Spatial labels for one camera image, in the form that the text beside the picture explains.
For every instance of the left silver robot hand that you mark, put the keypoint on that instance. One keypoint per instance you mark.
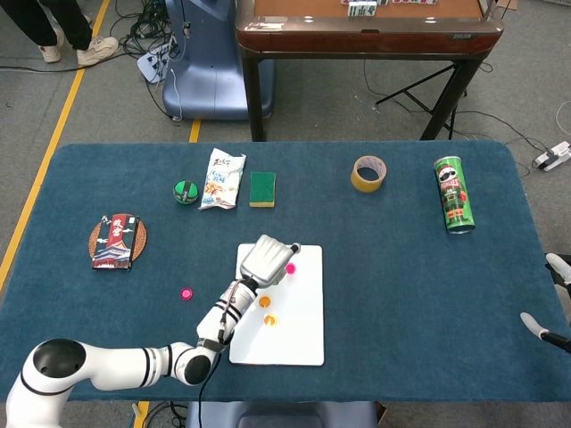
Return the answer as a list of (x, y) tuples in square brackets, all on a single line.
[(265, 260)]

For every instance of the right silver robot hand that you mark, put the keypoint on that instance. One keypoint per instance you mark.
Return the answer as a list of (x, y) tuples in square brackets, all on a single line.
[(531, 322)]

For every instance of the pink round magnet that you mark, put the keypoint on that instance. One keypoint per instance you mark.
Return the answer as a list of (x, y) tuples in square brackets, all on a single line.
[(291, 269), (186, 294)]

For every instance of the orange round magnet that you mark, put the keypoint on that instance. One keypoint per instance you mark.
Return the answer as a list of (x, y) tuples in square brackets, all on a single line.
[(265, 302), (270, 319)]

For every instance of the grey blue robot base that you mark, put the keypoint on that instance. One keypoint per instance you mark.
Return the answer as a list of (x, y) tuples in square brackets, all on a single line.
[(281, 414)]

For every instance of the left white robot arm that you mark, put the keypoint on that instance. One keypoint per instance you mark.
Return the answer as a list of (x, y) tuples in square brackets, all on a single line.
[(116, 365)]

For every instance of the green and yellow sponge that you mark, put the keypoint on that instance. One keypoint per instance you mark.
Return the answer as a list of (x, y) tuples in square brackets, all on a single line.
[(262, 189)]

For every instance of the white magnetic board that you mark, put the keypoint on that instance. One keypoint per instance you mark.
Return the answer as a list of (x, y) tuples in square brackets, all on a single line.
[(303, 330)]

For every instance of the white snack bag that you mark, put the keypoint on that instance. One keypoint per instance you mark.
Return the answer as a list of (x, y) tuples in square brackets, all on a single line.
[(220, 183)]

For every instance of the round woven coaster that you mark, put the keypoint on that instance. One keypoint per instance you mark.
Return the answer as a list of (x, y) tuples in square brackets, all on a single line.
[(142, 241)]

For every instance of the yellow tape roll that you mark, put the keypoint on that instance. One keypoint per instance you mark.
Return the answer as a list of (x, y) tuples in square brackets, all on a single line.
[(368, 186)]

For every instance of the green Pringles can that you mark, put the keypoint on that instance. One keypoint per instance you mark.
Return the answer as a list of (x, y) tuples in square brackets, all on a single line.
[(454, 196)]

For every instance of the black and red printed box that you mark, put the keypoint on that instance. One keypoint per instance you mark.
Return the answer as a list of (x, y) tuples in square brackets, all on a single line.
[(115, 243)]

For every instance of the white power strip with plugs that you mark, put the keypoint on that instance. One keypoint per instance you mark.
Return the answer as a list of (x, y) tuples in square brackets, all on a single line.
[(154, 64)]

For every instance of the brown mahjong table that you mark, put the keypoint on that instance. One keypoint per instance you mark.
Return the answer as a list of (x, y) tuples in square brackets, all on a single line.
[(370, 40)]

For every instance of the bamboo mahjong tile row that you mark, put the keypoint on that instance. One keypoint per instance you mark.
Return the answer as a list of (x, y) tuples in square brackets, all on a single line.
[(362, 9)]

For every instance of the red character mahjong tile row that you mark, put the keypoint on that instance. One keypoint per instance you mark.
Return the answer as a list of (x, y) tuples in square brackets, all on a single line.
[(412, 1)]

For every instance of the standing person in black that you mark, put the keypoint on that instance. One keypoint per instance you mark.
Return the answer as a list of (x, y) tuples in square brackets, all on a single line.
[(58, 27)]

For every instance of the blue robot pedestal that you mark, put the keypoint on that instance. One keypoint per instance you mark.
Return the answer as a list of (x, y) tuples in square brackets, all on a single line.
[(209, 67)]

